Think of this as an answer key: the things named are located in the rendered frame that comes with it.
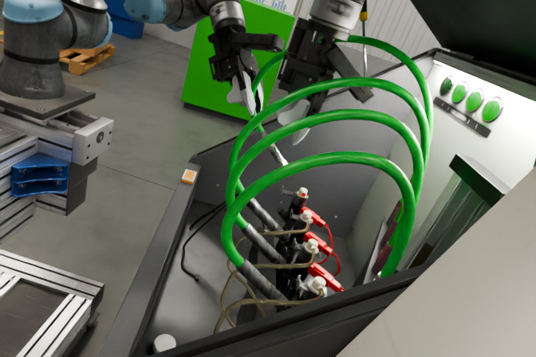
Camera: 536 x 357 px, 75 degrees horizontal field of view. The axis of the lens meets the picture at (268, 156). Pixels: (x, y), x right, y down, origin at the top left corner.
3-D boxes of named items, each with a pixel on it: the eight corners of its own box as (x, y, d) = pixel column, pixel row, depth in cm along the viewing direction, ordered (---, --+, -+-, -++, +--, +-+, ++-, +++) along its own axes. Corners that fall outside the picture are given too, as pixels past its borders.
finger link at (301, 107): (269, 136, 64) (285, 89, 60) (299, 146, 65) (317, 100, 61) (269, 143, 61) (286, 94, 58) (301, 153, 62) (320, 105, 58)
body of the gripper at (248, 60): (232, 88, 83) (222, 42, 85) (262, 75, 79) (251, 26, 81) (212, 82, 76) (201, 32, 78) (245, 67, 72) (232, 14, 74)
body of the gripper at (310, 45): (275, 81, 64) (297, 13, 59) (319, 96, 65) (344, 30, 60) (276, 92, 57) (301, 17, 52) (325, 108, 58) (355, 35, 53)
